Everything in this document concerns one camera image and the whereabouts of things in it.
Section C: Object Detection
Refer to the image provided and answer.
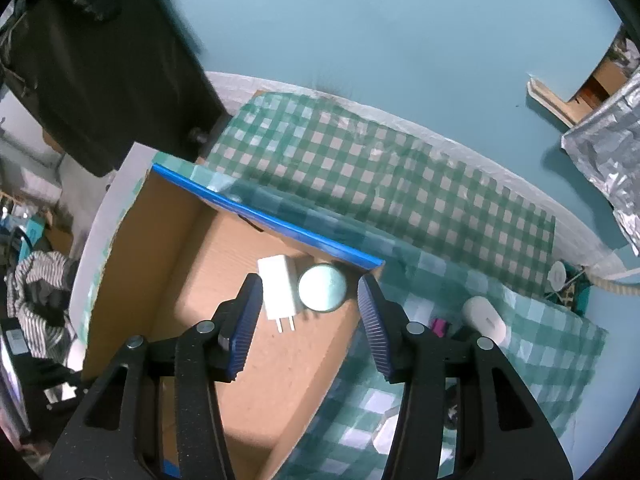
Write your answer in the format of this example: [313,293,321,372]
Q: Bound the round green tin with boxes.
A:
[297,263,347,316]

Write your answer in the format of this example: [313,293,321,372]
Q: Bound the silver foil bag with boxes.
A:
[561,67,640,256]

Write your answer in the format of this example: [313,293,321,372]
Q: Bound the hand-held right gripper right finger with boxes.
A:
[356,273,574,480]

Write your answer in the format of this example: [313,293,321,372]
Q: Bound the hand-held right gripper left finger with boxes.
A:
[42,272,264,480]

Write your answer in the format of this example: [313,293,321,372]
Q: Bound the white oval mouse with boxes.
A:
[461,296,507,348]

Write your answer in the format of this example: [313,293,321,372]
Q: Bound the white wall charger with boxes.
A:
[256,255,301,335]

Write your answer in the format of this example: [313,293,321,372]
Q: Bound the cardboard box with blue edge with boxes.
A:
[80,162,386,480]

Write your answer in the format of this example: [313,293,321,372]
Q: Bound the white round cap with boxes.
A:
[547,261,569,291]

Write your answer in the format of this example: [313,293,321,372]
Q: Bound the striped cloth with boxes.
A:
[7,250,81,361]

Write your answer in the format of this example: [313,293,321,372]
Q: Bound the green checkered tablecloth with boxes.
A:
[87,91,608,480]

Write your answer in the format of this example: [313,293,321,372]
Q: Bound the teal box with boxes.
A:
[21,221,45,248]

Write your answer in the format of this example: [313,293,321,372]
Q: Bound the white corrugated hose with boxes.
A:
[590,272,640,299]

